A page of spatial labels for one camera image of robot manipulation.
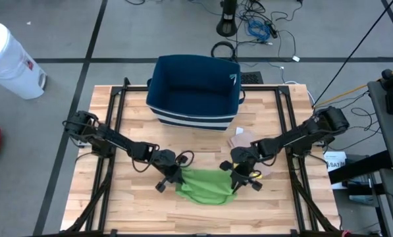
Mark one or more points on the grey side table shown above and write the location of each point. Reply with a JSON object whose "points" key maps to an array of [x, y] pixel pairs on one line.
{"points": [[383, 118]]}

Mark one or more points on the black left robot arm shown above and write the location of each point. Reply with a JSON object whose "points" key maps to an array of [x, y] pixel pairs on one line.
{"points": [[117, 141]]}

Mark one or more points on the navy white striped fabric basket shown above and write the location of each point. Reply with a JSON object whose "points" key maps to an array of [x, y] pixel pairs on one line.
{"points": [[193, 89]]}

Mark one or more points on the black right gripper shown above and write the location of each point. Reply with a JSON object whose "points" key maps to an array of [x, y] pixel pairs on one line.
{"points": [[244, 158]]}

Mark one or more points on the black power strip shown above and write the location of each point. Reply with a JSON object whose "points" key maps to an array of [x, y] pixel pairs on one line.
{"points": [[272, 30]]}

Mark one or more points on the black cart beam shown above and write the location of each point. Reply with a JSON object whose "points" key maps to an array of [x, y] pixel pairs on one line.
{"points": [[360, 168]]}

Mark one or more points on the white paper sign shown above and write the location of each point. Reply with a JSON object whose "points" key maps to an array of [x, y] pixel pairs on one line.
{"points": [[334, 161]]}

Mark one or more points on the thin black pole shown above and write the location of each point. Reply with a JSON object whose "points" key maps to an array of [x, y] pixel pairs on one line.
{"points": [[347, 62]]}

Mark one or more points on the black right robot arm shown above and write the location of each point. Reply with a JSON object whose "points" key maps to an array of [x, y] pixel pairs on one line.
{"points": [[291, 140]]}

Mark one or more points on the black floor outlet box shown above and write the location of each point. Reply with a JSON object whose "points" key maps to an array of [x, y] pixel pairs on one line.
{"points": [[253, 79]]}

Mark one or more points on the black stand base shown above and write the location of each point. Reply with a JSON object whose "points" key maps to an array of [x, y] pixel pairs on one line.
{"points": [[226, 26]]}

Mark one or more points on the black metal table frame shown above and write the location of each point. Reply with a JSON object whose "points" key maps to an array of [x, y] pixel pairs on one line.
{"points": [[130, 88]]}

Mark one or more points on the white trash can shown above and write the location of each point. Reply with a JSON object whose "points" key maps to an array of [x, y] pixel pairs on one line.
{"points": [[8, 62]]}

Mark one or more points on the green towel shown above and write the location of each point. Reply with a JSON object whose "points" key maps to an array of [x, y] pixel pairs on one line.
{"points": [[206, 187]]}

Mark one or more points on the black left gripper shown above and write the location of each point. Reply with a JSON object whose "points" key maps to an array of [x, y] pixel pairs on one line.
{"points": [[166, 161]]}

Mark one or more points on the white plug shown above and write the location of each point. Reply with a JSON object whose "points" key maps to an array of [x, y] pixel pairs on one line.
{"points": [[296, 58]]}

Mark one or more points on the beige towel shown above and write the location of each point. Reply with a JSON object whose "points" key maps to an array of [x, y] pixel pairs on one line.
{"points": [[242, 140]]}

